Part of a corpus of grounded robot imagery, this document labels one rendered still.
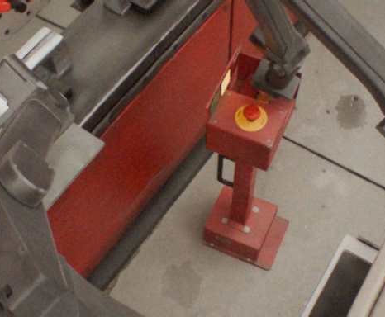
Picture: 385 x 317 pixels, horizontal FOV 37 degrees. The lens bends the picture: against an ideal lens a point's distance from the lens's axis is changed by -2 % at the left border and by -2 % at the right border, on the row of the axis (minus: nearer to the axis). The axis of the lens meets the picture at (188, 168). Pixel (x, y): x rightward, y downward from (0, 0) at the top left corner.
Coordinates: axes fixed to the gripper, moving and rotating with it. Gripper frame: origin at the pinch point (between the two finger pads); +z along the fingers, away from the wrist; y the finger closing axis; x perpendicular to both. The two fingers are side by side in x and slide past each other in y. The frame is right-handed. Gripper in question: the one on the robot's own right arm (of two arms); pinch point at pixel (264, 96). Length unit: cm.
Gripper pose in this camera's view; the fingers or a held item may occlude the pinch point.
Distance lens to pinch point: 143.6
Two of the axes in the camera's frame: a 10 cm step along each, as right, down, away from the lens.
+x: -4.3, 8.1, -4.0
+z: -2.0, 3.5, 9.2
